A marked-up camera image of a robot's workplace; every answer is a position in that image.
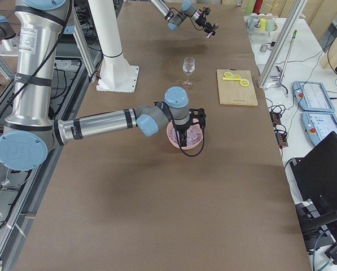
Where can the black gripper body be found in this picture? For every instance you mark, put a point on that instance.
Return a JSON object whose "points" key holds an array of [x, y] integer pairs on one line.
{"points": [[204, 23], [182, 129]]}

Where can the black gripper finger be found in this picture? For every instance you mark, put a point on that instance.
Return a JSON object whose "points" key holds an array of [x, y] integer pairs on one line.
{"points": [[182, 140], [210, 34], [185, 140], [215, 26]]}

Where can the clear ice cubes pile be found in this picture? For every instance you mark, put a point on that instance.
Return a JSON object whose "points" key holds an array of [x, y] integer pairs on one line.
{"points": [[194, 134]]}

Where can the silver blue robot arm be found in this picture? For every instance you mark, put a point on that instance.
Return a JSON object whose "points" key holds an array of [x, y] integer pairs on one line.
{"points": [[197, 16], [29, 135]]}

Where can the clear wine glass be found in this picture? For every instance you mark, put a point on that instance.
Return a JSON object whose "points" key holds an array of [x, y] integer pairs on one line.
{"points": [[188, 68]]}

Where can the yellow plastic knife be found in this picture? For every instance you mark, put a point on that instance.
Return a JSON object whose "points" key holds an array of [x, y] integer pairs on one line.
{"points": [[231, 79]]}

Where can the pastel cups group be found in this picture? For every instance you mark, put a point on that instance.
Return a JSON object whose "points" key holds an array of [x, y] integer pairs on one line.
{"points": [[260, 24]]}

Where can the middle lemon slice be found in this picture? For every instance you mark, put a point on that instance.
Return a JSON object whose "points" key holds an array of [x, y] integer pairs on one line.
{"points": [[236, 77]]}

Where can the wooden cutting board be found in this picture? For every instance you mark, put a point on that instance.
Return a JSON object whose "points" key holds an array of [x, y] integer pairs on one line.
{"points": [[232, 92]]}

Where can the black power strip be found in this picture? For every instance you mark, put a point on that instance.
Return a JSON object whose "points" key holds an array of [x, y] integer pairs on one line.
{"points": [[280, 130]]}

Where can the blue teach pendant far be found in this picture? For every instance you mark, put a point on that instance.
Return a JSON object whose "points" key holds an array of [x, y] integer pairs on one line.
{"points": [[312, 96]]}

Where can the blue teach pendant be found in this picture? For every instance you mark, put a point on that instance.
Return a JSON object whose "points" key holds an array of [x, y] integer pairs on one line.
{"points": [[312, 96], [318, 125]]}

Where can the blue teach pendant near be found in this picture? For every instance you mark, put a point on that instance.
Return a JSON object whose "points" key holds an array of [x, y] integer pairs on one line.
{"points": [[318, 125]]}

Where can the black monitor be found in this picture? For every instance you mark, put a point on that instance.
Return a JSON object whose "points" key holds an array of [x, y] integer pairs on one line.
{"points": [[316, 178]]}

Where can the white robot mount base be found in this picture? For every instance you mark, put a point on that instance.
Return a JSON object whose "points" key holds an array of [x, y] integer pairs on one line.
{"points": [[116, 74]]}

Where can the aluminium frame post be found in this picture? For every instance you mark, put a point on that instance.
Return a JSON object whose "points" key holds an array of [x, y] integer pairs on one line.
{"points": [[286, 30]]}

